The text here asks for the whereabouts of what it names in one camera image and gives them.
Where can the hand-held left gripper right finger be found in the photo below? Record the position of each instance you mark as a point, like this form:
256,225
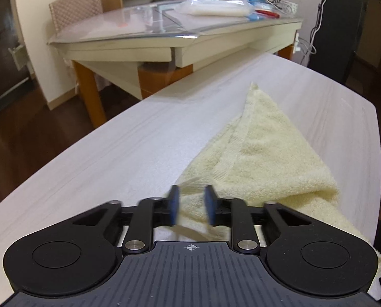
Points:
210,206

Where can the white wall-mounted box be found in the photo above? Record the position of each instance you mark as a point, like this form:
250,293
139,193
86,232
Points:
18,57

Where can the dark wooden door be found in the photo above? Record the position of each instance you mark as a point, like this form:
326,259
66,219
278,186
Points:
1,22

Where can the cream glass-topped dining table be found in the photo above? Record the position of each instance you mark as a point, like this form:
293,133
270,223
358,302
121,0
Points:
129,43

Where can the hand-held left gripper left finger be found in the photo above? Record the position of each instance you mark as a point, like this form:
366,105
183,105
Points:
174,206

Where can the checkered fabric chair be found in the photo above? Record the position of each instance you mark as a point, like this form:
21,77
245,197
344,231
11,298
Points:
75,8

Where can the pale yellow towel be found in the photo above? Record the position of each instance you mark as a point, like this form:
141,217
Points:
267,153

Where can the clear plastic bag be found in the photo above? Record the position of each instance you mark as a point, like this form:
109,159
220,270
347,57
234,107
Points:
213,8

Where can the white wall power strip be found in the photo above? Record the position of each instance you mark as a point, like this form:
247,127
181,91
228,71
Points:
296,42

